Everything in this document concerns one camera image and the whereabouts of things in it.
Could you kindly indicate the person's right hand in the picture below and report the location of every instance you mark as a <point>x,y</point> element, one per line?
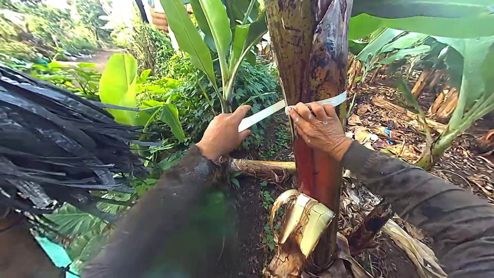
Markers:
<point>325,133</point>

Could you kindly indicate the person's left hand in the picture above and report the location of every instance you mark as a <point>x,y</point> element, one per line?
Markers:
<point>220,134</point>

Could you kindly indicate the person's right ring finger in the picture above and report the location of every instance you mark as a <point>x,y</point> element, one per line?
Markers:
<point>318,110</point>

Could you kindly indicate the person's left thumb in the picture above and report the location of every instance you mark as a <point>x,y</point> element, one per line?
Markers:
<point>244,135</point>

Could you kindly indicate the person's left index finger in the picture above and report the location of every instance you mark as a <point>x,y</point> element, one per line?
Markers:
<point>241,111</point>

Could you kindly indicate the person's right middle finger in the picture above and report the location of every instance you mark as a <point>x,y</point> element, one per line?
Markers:
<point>304,110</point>

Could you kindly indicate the person's right index finger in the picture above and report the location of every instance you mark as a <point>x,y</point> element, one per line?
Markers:
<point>296,117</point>

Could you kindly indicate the person's right little finger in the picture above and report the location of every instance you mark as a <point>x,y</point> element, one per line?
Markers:
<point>330,110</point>

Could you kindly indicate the person's left forearm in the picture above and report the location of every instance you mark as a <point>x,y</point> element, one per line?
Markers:
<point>158,216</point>

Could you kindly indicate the person's right forearm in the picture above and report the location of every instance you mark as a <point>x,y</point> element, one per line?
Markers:
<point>420,199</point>

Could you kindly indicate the leafy dark green bush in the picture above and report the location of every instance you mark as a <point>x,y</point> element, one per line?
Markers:
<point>252,83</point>

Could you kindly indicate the fallen yellowish-brown stem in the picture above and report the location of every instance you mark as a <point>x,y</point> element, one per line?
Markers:
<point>266,167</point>

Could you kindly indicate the thick reddish-brown banana trunk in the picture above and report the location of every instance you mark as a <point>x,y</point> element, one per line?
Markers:
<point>317,170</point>

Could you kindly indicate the blue litter scrap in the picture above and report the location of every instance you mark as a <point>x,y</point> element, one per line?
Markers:
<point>388,133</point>

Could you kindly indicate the young green banana plant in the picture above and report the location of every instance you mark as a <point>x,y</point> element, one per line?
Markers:
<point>223,42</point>

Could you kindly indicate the pile of dry banana leaves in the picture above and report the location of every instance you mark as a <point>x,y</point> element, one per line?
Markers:
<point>401,158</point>

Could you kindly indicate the cut pale banana stump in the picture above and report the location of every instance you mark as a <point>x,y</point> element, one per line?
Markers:
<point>301,231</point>

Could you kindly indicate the dark rotten stem piece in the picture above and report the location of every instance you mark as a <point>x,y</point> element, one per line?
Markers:
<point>369,225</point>

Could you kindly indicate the bright green broad-leaved plant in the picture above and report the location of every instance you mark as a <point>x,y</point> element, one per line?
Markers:
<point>119,87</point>

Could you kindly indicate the large overhanging banana leaf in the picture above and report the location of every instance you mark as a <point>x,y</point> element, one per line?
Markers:
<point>420,24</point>

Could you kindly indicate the banana plant with curved stalks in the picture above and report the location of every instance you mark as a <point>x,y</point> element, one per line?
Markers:
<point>457,127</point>

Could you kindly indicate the bundle of black frayed strips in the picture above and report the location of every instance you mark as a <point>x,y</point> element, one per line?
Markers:
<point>58,143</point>

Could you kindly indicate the turquoise plastic sheet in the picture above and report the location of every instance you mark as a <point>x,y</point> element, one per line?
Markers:
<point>55,251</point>

